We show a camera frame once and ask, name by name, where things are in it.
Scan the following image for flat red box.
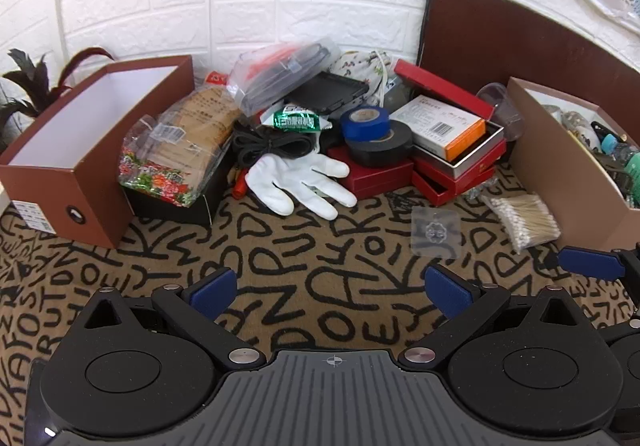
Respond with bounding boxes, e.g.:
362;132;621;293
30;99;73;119
327;146;416;199

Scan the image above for blue tape roll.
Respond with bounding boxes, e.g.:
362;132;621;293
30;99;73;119
340;105;391;143

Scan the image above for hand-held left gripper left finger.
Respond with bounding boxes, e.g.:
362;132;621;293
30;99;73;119
82;267;267;372

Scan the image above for grey rimmed box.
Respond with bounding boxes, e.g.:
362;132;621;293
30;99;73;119
395;118;507;183

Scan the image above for clear plastic pen case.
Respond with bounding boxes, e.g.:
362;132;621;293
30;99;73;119
226;40;342;117

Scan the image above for clear adhesive hook sticker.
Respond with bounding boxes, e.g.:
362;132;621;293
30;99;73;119
409;205;462;260

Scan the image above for white glove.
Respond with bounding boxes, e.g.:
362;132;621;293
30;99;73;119
246;153;359;221

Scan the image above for tan cardboard box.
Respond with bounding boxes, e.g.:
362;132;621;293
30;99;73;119
505;76;640;253

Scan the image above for teal plastic bottle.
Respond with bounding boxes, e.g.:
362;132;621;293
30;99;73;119
600;134;640;207

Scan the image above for red gift box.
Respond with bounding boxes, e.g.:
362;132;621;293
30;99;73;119
411;153;502;207

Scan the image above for white orange carton box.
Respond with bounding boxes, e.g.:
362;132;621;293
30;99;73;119
389;94;487;163

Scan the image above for floral print snack bag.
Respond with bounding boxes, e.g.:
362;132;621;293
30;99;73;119
118;86;247;209

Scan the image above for red marker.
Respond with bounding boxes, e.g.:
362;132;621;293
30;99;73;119
231;168;252;199

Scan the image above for bag of cotton swabs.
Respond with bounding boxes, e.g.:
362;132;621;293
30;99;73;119
479;192;562;253

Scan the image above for brown chair back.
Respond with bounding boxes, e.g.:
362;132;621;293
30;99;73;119
416;0;640;129

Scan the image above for green white packet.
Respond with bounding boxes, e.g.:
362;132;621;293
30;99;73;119
259;107;334;135

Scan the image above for printed drawstring pouch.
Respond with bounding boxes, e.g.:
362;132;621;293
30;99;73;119
329;50;397;107

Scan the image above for black cardboard box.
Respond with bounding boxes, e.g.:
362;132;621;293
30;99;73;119
122;152;237;227

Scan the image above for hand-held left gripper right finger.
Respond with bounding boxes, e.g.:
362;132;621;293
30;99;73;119
398;264;597;372

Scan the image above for brown open shoe box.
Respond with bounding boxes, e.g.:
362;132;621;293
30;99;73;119
0;54;196;249

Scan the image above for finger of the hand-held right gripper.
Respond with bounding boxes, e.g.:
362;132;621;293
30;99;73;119
557;242;640;281

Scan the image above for dark leafy plant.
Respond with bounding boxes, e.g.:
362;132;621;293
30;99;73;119
0;47;117;129

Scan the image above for black plastic tray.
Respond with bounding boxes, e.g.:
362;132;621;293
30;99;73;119
284;72;372;117

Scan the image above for desktop with letter-print cloth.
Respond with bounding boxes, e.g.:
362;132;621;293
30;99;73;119
0;161;640;446

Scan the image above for clear glass jar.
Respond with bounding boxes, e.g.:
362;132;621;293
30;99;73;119
542;103;603;147

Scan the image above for black tape roll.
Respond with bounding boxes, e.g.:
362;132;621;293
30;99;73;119
345;120;414;169

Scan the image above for black strap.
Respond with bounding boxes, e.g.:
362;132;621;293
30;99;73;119
232;122;322;167

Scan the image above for clear plastic cups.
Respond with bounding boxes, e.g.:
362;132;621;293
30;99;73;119
475;82;524;143

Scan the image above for dark green packet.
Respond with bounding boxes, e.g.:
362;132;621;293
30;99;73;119
384;74;418;119

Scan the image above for red box lid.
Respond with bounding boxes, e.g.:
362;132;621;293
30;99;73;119
393;58;496;123

